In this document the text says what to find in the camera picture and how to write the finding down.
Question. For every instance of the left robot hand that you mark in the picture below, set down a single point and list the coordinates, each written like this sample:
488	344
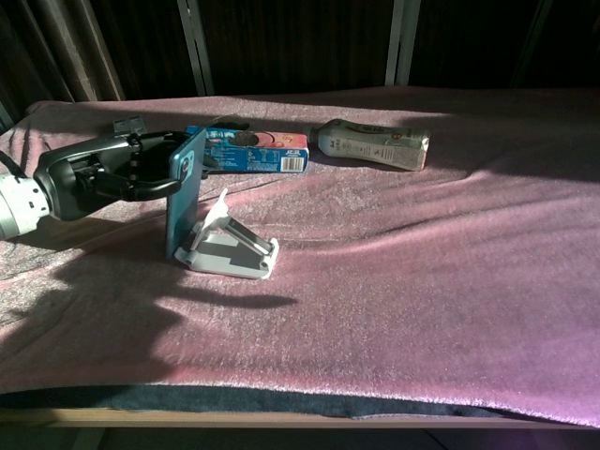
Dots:
75	169

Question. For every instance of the teal smartphone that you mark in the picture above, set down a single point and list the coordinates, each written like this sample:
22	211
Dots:
183	206

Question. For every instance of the white folding phone stand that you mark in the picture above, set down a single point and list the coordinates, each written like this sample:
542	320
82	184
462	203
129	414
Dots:
229	253

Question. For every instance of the brown curtain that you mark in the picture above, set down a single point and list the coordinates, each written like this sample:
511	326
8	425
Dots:
70	47

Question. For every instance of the blue cookie box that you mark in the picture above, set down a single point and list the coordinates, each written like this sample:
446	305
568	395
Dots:
262	152

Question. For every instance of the dark blue underlay cloth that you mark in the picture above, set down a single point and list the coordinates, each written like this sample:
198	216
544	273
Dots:
234	400

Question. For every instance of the white labelled drink bottle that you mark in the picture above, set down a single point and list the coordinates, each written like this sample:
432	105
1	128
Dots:
370	145

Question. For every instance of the pink towel table cover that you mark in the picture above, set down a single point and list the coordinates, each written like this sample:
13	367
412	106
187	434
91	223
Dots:
398	281

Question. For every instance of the grey metal frame post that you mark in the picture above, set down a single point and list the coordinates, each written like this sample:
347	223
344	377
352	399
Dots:
197	47
402	42

